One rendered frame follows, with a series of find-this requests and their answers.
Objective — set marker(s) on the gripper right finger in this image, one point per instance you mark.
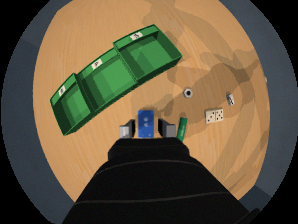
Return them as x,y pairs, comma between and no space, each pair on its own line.
165,129

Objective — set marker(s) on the green three-compartment tray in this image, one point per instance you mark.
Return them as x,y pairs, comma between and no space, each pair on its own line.
151,49

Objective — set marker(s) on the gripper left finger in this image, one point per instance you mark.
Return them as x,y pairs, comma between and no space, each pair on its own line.
128,130

